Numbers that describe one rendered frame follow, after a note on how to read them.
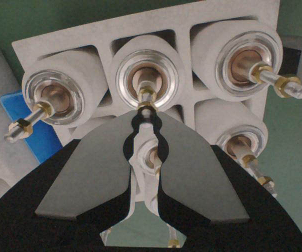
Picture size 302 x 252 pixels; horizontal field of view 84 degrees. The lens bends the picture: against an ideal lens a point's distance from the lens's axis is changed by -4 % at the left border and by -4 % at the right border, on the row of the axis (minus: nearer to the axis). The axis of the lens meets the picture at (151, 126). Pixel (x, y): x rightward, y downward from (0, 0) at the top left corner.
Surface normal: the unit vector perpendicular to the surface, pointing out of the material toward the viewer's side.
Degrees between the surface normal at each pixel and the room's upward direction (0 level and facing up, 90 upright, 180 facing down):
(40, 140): 88
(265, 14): 0
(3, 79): 90
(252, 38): 4
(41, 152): 88
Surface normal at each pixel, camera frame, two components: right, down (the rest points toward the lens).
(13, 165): 0.98, -0.18
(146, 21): 0.00, 0.51
